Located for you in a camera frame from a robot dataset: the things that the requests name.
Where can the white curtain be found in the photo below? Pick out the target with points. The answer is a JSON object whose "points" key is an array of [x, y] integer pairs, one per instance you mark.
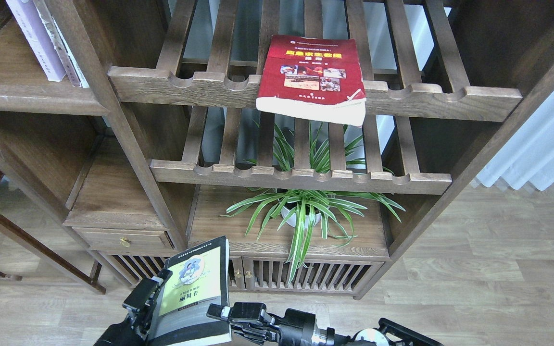
{"points": [[527, 159]]}

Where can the worn standing book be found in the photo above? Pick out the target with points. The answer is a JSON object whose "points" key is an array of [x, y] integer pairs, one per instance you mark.
{"points": [[71, 67]]}

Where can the white plant pot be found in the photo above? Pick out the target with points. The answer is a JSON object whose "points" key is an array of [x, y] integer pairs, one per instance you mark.
{"points": [[291, 218]]}

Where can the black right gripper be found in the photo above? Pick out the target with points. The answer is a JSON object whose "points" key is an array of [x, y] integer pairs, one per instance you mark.
{"points": [[251, 321]]}

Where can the green spider plant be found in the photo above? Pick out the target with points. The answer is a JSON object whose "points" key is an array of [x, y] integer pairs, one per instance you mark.
{"points": [[305, 208]]}

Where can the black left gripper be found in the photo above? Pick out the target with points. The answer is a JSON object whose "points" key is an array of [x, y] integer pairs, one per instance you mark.
{"points": [[140, 305]]}

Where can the red thick book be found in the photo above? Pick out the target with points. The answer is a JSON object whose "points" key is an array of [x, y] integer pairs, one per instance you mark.
{"points": [[313, 79]]}

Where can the white lavender book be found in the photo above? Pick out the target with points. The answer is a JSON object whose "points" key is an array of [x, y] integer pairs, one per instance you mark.
{"points": [[28, 18]]}

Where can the dark wooden bookshelf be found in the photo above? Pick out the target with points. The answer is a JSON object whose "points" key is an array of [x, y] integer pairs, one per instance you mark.
{"points": [[153, 150]]}

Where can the brass drawer knob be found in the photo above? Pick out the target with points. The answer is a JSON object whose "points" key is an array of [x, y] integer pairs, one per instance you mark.
{"points": [[125, 242]]}

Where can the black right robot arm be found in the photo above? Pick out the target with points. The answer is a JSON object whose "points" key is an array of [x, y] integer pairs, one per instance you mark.
{"points": [[388, 333]]}

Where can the black and green book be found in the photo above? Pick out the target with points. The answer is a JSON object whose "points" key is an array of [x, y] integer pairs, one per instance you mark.
{"points": [[198, 279]]}

